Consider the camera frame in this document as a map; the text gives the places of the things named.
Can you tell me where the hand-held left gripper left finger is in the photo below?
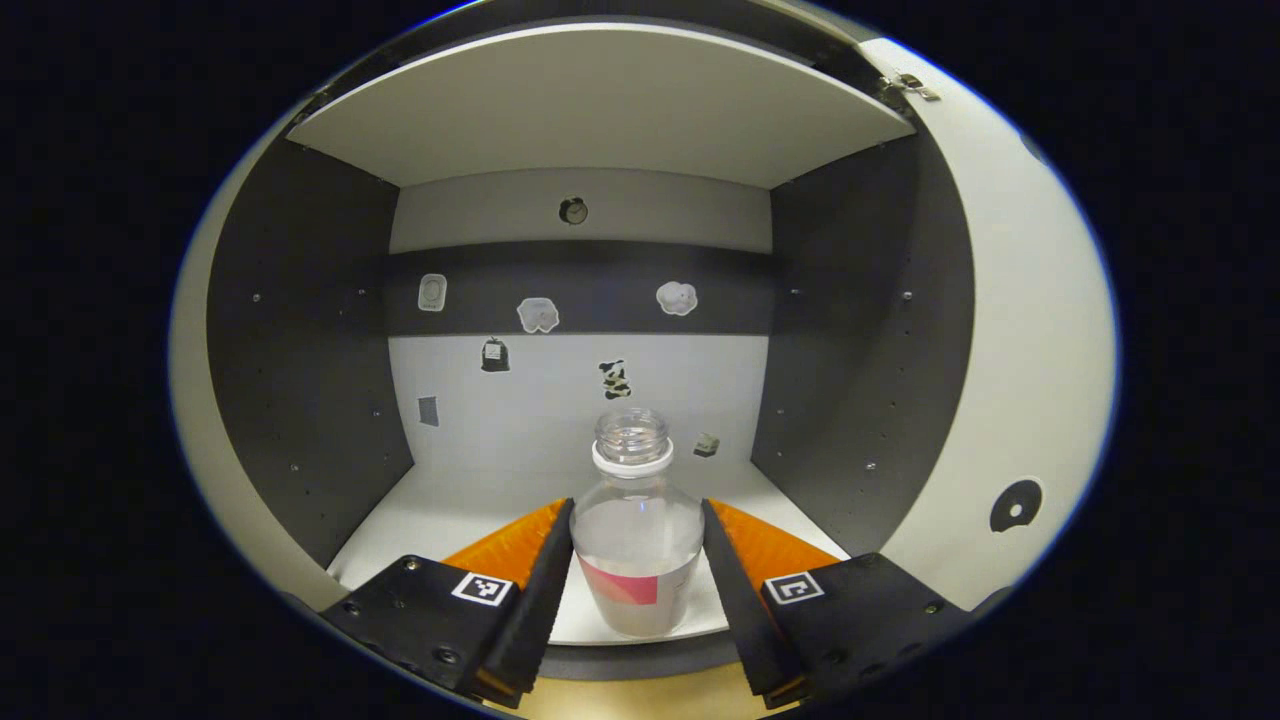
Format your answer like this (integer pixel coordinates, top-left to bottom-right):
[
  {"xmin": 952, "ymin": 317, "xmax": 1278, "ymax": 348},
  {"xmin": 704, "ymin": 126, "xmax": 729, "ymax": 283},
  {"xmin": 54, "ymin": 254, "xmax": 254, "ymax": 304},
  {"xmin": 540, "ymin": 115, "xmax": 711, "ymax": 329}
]
[{"xmin": 318, "ymin": 497, "xmax": 577, "ymax": 711}]

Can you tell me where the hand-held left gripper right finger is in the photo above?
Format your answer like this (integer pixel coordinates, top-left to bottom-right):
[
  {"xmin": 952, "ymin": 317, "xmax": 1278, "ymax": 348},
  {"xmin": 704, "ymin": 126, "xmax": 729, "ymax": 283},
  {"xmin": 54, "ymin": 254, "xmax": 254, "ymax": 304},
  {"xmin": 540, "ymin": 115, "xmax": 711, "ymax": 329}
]
[{"xmin": 700, "ymin": 497, "xmax": 969, "ymax": 713}]

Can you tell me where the metal door hinge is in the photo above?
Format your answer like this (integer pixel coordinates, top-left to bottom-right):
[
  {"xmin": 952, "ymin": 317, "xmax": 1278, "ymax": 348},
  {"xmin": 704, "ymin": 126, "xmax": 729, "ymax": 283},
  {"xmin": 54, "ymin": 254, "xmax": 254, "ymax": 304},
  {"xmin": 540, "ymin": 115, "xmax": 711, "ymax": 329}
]
[{"xmin": 875, "ymin": 72, "xmax": 941, "ymax": 106}]

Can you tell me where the white and grey cabinet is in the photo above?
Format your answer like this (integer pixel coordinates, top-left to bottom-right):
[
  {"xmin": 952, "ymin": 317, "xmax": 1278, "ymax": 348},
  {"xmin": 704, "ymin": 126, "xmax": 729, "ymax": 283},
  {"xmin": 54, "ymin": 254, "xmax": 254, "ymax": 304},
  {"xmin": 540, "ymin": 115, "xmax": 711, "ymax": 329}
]
[{"xmin": 205, "ymin": 0, "xmax": 976, "ymax": 681}]

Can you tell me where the white cabinet shelf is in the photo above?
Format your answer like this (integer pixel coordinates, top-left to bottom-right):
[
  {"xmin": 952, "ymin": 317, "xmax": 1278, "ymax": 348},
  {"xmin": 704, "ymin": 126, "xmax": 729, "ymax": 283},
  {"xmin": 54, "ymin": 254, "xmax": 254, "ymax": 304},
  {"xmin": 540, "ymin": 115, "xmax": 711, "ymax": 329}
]
[{"xmin": 285, "ymin": 22, "xmax": 919, "ymax": 191}]

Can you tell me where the clear bottle with pink label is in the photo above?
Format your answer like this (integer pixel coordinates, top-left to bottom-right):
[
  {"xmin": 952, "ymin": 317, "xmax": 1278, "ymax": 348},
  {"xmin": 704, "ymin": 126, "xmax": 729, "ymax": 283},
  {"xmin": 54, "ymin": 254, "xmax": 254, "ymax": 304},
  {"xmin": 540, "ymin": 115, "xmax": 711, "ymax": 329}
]
[{"xmin": 568, "ymin": 405, "xmax": 707, "ymax": 639}]

